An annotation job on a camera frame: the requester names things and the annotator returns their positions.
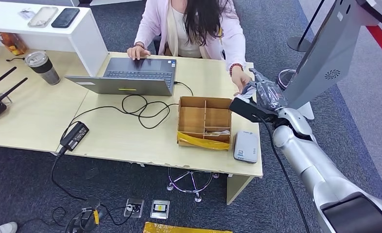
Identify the person's left hand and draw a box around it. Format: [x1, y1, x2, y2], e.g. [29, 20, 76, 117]
[231, 66, 253, 97]

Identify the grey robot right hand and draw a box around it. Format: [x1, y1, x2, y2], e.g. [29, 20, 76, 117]
[242, 68, 289, 112]

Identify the person's right hand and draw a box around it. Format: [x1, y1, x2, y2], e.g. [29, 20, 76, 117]
[127, 45, 151, 61]

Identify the wooden compartment box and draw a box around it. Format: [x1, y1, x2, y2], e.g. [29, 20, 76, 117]
[177, 96, 233, 152]

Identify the person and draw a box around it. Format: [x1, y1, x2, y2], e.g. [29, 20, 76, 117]
[127, 0, 253, 97]

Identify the white card reader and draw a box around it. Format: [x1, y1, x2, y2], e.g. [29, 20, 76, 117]
[233, 130, 259, 164]

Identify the round chrome stanchion base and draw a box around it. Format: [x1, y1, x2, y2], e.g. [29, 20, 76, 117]
[277, 69, 296, 91]

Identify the grey laptop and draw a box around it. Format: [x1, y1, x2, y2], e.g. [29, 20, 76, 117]
[65, 57, 178, 97]

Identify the white desk shelf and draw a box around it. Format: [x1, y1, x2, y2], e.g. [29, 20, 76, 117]
[0, 0, 109, 77]

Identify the yellow tape strip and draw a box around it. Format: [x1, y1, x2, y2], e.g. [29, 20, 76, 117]
[177, 131, 231, 151]

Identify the grey kiosk stand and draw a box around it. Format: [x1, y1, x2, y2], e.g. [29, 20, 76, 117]
[282, 0, 382, 121]

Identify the black phone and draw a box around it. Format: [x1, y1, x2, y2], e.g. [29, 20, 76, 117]
[51, 7, 81, 29]

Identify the steel tumbler with lid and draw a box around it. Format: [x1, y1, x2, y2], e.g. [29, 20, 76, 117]
[25, 50, 62, 86]

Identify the clear grey phone case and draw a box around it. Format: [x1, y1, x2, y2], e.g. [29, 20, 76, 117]
[27, 6, 59, 29]

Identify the black laptop power adapter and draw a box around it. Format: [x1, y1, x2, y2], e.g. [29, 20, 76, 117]
[59, 121, 90, 152]

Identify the small clear packet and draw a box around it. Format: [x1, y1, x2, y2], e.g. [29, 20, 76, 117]
[18, 9, 36, 20]

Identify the chrome stool base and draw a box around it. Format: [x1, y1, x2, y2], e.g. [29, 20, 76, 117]
[166, 167, 221, 203]

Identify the orange snack bag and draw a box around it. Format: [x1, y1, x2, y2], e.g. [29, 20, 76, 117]
[0, 31, 28, 56]

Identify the metal floor socket yellow label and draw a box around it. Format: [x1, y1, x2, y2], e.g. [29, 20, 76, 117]
[150, 200, 171, 220]

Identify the yellow package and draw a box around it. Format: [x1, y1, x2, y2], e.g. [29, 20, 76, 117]
[143, 221, 233, 233]

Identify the black floor plug yellow tag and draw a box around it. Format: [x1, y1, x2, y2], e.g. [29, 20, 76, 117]
[65, 198, 102, 233]

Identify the white shoe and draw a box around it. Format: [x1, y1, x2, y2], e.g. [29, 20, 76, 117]
[0, 222, 18, 233]

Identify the red bead bracelet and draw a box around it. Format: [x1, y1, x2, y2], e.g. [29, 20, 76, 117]
[229, 63, 244, 77]

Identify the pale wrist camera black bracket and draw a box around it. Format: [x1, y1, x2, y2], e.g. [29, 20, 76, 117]
[229, 96, 278, 123]

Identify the black stanchion post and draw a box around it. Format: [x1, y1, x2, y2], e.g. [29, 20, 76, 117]
[287, 0, 325, 53]

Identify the black laptop charging cable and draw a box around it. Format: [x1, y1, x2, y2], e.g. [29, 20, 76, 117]
[62, 81, 194, 136]

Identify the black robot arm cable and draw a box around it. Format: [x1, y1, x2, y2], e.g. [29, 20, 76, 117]
[259, 116, 312, 233]

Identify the black mains cable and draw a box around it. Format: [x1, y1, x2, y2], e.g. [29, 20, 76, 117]
[51, 146, 95, 205]

